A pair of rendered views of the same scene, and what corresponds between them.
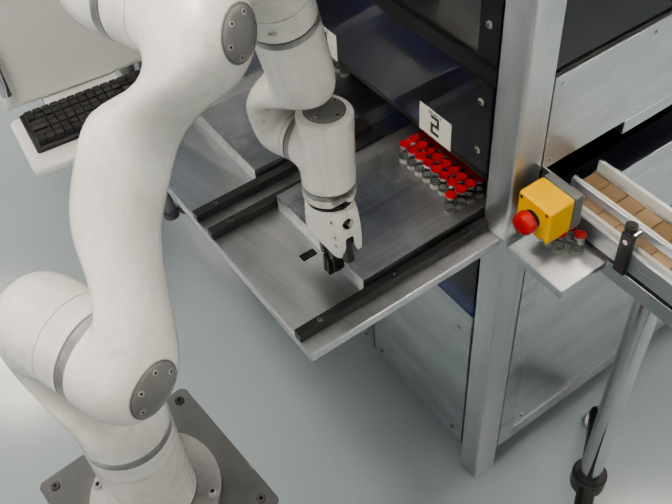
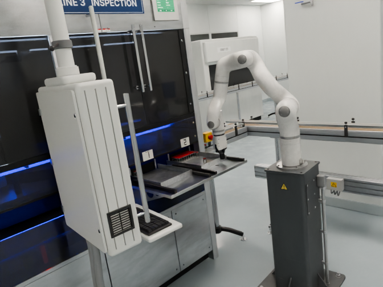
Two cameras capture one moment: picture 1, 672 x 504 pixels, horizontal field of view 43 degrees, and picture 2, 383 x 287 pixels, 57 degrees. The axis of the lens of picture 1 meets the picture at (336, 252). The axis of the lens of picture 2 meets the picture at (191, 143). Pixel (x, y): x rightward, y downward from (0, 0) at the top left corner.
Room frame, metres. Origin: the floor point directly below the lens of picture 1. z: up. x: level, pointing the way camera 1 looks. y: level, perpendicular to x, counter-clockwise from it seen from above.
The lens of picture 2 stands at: (1.61, 2.21, 1.57)
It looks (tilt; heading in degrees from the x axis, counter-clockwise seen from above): 13 degrees down; 258
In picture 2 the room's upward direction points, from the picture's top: 8 degrees counter-clockwise
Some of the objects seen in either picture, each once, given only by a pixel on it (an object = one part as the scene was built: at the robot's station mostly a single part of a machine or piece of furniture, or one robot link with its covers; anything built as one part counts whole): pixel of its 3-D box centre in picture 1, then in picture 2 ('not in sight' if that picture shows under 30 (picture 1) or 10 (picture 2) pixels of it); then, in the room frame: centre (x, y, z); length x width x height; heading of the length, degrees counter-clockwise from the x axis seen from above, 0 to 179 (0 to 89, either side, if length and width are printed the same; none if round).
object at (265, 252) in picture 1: (312, 175); (186, 172); (1.21, 0.03, 0.87); 0.70 x 0.48 x 0.02; 31
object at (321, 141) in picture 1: (324, 143); (216, 120); (0.95, 0.00, 1.17); 0.09 x 0.08 x 0.13; 51
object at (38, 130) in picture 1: (113, 99); (138, 217); (1.57, 0.47, 0.82); 0.40 x 0.14 x 0.02; 116
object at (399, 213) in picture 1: (394, 198); (196, 159); (1.10, -0.11, 0.90); 0.34 x 0.26 x 0.04; 122
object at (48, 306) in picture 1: (81, 364); (287, 118); (0.60, 0.32, 1.16); 0.19 x 0.12 x 0.24; 51
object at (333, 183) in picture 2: not in sight; (335, 183); (0.03, -0.07, 0.50); 0.12 x 0.05 x 0.09; 121
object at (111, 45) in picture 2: not in sight; (107, 85); (1.61, 0.07, 1.51); 0.47 x 0.01 x 0.59; 31
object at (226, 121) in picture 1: (292, 106); (159, 175); (1.39, 0.06, 0.90); 0.34 x 0.26 x 0.04; 121
